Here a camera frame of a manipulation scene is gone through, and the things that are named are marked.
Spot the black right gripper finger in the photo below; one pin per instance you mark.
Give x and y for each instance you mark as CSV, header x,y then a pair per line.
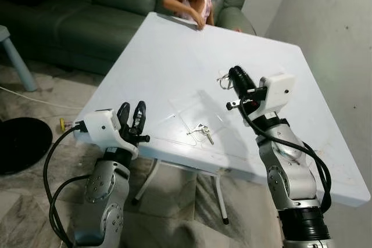
x,y
235,81
244,77

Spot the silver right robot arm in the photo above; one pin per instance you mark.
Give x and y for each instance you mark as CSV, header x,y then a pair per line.
x,y
290,184

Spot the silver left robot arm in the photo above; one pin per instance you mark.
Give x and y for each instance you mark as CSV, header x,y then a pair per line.
x,y
104,193

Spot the white metal table leg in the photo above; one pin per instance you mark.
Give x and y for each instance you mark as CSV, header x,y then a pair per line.
x,y
222,198
146,179

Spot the small silver key bunch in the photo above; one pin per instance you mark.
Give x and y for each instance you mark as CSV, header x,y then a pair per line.
x,y
203,131

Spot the small yellow floor object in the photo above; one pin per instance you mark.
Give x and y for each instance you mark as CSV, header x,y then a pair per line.
x,y
61,124

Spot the white folding table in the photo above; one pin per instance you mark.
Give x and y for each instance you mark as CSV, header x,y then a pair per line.
x,y
174,62

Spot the black round floor object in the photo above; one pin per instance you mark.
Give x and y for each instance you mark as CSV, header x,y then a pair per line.
x,y
20,143

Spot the green leather sofa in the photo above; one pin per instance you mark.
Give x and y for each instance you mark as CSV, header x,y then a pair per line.
x,y
87,10

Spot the grey-blue stool leg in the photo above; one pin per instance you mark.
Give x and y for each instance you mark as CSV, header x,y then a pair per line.
x,y
17,56

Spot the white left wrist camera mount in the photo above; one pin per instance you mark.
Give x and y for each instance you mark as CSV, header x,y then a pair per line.
x,y
102,127

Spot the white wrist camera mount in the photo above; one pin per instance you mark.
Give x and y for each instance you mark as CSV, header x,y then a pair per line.
x,y
278,92
102,127

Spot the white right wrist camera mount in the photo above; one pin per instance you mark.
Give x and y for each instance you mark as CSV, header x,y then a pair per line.
x,y
278,92

